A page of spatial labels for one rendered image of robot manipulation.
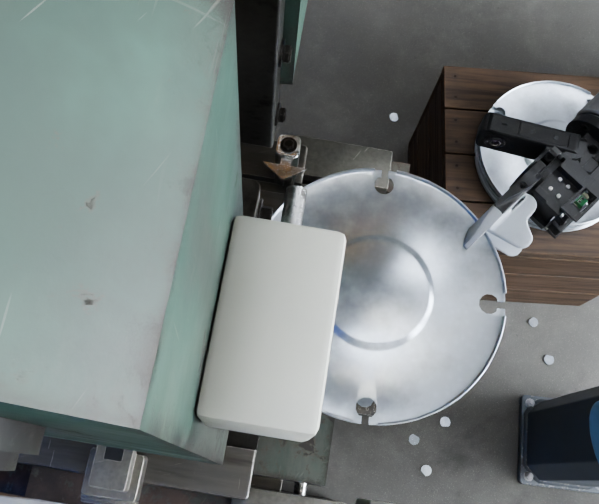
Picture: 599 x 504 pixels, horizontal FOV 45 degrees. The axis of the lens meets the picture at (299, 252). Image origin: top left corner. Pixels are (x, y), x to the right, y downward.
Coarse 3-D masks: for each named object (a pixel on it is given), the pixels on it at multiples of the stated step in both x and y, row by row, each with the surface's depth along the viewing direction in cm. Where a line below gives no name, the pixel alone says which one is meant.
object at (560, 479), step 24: (528, 408) 155; (552, 408) 142; (576, 408) 131; (528, 432) 153; (552, 432) 140; (576, 432) 129; (528, 456) 151; (552, 456) 139; (576, 456) 128; (528, 480) 151; (552, 480) 144; (576, 480) 133
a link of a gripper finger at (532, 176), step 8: (536, 168) 79; (528, 176) 79; (536, 176) 79; (520, 184) 79; (528, 184) 79; (512, 192) 79; (520, 192) 79; (504, 200) 79; (512, 200) 80; (504, 208) 80
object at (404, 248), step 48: (336, 192) 83; (432, 192) 83; (384, 240) 81; (432, 240) 82; (480, 240) 82; (384, 288) 80; (432, 288) 80; (480, 288) 80; (336, 336) 79; (384, 336) 78; (432, 336) 79; (480, 336) 79; (336, 384) 78; (384, 384) 78; (432, 384) 78
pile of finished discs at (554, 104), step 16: (512, 96) 136; (528, 96) 136; (544, 96) 136; (560, 96) 136; (576, 96) 137; (592, 96) 137; (496, 112) 136; (512, 112) 135; (528, 112) 135; (544, 112) 135; (560, 112) 135; (576, 112) 136; (560, 128) 134; (480, 160) 132; (496, 160) 132; (512, 160) 132; (528, 160) 131; (480, 176) 133; (496, 176) 131; (512, 176) 131; (496, 192) 130; (592, 208) 130; (528, 224) 131; (576, 224) 128; (592, 224) 132
